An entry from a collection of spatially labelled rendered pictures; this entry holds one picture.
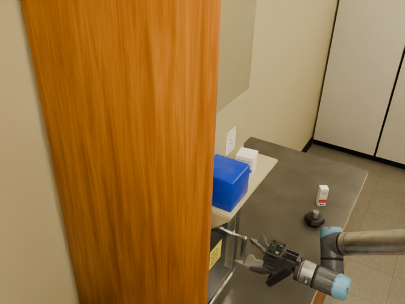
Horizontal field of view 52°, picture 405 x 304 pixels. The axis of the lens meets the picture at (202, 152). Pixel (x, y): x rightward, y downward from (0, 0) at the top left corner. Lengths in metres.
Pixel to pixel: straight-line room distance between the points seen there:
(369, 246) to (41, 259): 1.00
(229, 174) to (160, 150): 0.20
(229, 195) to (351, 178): 1.38
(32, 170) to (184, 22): 0.65
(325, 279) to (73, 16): 1.01
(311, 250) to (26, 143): 1.19
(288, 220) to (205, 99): 1.22
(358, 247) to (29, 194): 0.99
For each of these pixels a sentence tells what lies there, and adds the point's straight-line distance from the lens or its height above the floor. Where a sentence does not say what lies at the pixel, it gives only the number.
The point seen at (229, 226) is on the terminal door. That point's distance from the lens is 1.38.
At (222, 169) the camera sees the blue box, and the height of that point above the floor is 1.60.
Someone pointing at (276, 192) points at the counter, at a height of 0.94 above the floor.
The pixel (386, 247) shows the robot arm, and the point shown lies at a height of 1.31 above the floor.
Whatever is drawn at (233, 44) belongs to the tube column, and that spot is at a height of 1.87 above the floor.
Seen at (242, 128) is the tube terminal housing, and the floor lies 1.59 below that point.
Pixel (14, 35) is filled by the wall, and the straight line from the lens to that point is 1.10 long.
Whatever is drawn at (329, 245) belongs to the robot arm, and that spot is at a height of 1.20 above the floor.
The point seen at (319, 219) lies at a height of 0.98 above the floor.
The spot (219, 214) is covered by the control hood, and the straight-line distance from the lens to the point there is 1.04.
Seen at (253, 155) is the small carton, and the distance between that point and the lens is 1.16.
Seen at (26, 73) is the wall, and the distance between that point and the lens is 1.14.
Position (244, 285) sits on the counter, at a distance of 1.64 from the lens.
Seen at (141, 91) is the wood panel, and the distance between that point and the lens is 0.88.
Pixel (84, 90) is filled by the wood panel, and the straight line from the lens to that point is 1.00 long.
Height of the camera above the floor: 2.17
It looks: 31 degrees down
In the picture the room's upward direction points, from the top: 2 degrees clockwise
